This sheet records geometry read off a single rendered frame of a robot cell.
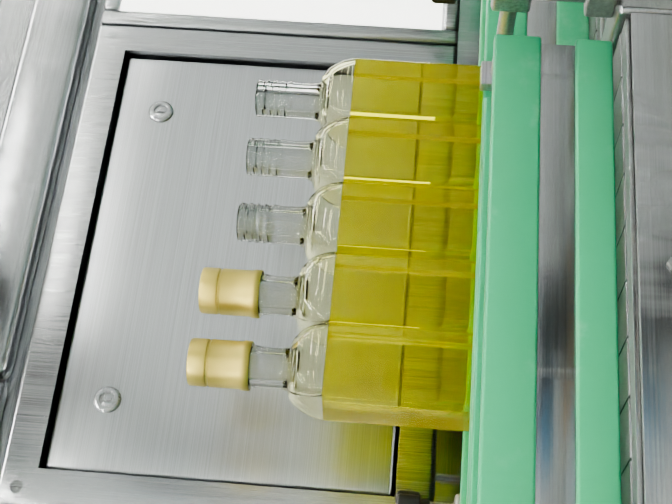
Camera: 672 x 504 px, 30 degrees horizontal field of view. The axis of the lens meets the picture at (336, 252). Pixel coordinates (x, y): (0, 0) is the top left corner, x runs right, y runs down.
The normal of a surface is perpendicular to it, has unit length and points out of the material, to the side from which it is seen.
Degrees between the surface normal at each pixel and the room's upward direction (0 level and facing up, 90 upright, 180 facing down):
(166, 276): 90
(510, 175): 90
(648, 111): 90
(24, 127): 90
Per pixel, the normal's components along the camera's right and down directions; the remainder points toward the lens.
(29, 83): -0.02, -0.47
